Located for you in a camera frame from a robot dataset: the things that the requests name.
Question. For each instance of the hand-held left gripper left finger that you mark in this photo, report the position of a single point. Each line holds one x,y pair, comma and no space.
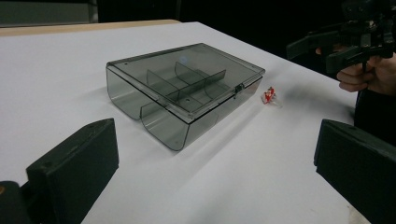
77,168

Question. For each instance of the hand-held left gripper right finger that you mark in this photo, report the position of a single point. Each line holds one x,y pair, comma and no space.
361,168

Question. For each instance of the smoky transparent plastic compartment box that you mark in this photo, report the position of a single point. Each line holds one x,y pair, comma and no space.
186,68

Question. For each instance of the light wooden table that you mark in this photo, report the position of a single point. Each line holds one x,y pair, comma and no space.
77,28

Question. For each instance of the grey panel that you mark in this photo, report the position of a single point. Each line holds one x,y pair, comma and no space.
43,12

